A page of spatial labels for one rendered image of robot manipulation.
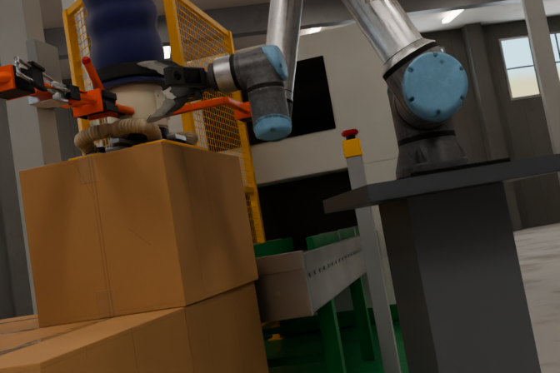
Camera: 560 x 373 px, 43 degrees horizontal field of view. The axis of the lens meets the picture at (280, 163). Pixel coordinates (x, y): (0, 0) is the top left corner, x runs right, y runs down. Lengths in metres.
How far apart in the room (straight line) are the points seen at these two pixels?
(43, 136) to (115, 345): 2.21
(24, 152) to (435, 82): 2.31
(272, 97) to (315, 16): 8.78
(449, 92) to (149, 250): 0.79
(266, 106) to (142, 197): 0.37
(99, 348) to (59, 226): 0.58
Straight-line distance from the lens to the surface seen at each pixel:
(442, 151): 1.79
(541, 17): 5.25
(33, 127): 3.50
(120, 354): 1.39
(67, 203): 1.83
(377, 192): 1.56
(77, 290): 1.83
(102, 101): 1.83
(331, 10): 10.50
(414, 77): 1.63
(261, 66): 1.67
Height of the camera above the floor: 0.68
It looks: 6 degrees up
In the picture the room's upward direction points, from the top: 10 degrees counter-clockwise
